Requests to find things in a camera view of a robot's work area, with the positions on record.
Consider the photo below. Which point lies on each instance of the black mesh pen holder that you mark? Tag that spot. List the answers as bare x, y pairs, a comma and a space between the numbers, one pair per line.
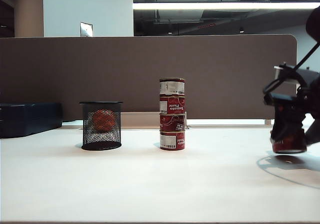
102, 136

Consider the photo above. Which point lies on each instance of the brown desk divider panel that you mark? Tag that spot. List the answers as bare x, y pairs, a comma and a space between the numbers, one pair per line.
100, 69

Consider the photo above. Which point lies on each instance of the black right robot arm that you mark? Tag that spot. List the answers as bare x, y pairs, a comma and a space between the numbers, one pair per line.
314, 22

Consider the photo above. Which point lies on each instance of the orange ball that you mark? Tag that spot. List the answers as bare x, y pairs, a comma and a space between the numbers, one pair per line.
103, 120

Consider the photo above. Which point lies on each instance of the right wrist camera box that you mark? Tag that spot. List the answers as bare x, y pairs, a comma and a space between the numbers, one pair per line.
287, 74

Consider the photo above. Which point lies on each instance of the dark blue box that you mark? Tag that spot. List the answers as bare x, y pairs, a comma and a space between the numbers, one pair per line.
27, 119

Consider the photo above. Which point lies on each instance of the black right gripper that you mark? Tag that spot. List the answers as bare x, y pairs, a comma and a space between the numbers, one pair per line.
300, 99

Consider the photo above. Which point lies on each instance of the silver wall plate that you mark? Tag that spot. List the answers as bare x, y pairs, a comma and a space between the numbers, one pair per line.
86, 29

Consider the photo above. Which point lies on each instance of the red tomato paste can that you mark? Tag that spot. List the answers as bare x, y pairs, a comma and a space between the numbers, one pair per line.
175, 105
172, 141
290, 144
172, 123

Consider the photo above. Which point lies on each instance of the white ceiling light strip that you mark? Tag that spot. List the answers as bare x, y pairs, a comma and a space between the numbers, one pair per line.
212, 6

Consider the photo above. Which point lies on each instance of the white divider foot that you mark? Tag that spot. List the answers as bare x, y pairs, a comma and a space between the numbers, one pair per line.
268, 122

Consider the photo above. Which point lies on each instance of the tomato paste can white label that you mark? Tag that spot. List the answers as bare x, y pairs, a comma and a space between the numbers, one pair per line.
172, 86

